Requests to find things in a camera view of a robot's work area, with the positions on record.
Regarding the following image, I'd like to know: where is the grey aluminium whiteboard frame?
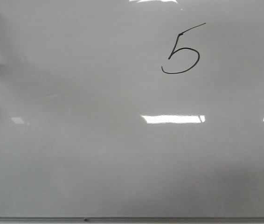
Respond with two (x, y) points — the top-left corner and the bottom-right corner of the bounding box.
(0, 217), (264, 224)

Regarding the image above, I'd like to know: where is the white glossy whiteboard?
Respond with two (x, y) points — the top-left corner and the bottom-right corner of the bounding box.
(0, 0), (264, 217)

